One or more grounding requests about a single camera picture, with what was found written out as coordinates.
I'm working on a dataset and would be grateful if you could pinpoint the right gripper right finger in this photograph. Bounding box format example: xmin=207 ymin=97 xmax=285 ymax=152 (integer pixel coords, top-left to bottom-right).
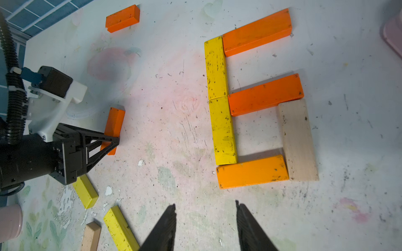
xmin=236 ymin=200 xmax=278 ymax=251

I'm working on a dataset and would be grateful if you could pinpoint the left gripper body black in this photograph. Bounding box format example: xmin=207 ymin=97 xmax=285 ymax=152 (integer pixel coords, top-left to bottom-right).
xmin=51 ymin=123 xmax=87 ymax=185

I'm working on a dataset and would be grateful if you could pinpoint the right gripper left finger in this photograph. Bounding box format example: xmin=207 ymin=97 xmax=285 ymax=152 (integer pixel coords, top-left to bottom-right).
xmin=139 ymin=204 xmax=177 ymax=251

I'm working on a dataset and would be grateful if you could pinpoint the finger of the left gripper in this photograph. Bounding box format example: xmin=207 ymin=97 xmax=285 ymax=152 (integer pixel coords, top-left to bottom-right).
xmin=85 ymin=142 xmax=119 ymax=173
xmin=82 ymin=129 xmax=120 ymax=147

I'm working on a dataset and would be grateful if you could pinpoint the yellow block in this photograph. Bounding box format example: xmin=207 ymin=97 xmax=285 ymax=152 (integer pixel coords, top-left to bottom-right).
xmin=104 ymin=206 xmax=140 ymax=251
xmin=204 ymin=36 xmax=229 ymax=100
xmin=73 ymin=175 xmax=98 ymax=209
xmin=209 ymin=96 xmax=238 ymax=166

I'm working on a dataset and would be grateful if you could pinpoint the light orange block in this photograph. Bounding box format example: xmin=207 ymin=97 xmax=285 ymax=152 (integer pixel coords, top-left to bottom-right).
xmin=216 ymin=155 xmax=290 ymax=189

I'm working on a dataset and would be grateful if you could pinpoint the natural wood block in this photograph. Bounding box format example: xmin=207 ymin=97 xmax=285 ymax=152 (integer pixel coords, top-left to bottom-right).
xmin=277 ymin=99 xmax=319 ymax=182
xmin=81 ymin=222 xmax=102 ymax=251

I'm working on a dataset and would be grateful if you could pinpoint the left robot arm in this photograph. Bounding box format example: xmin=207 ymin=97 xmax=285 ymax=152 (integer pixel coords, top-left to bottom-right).
xmin=1 ymin=123 xmax=120 ymax=197

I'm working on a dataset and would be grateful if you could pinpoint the pink cup with tools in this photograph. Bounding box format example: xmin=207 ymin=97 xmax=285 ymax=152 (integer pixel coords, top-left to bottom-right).
xmin=0 ymin=205 xmax=23 ymax=243

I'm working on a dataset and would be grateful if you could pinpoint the pink eraser box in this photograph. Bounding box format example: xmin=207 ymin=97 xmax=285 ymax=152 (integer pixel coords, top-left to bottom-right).
xmin=382 ymin=10 xmax=402 ymax=58

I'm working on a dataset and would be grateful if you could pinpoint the black corrugated cable left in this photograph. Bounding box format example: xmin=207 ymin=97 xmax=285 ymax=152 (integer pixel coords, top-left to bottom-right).
xmin=0 ymin=12 xmax=29 ymax=145

